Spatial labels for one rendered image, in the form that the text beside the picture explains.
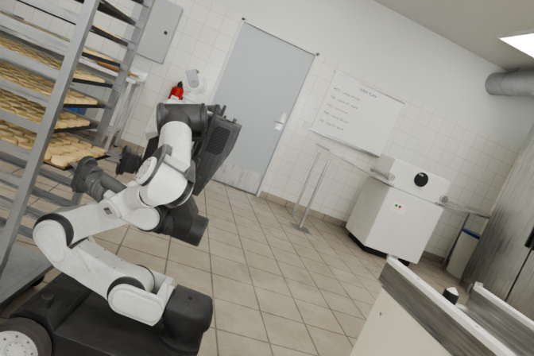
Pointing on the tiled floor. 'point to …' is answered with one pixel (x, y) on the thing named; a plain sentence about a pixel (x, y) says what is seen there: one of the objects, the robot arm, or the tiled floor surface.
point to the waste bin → (462, 252)
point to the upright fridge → (509, 242)
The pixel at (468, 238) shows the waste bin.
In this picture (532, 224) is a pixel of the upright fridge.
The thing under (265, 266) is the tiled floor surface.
